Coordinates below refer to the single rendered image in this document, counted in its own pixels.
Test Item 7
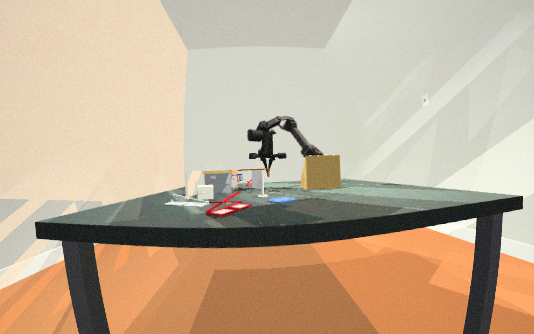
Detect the white block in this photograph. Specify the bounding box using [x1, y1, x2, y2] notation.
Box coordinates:
[198, 185, 213, 200]

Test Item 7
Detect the long white flat bar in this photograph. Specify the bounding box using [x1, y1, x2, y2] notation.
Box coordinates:
[185, 171, 206, 196]

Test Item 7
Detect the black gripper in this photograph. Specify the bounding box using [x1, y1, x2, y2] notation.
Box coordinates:
[249, 142, 287, 171]

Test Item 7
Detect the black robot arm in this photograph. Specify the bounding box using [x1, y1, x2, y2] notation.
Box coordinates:
[247, 116, 324, 158]

